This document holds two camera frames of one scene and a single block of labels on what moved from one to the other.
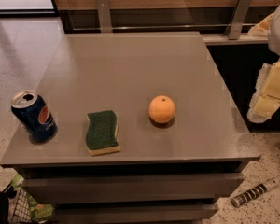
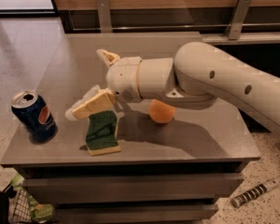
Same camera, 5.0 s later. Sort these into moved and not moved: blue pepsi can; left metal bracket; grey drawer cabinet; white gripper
Moved: white gripper
Not moved: left metal bracket; grey drawer cabinet; blue pepsi can
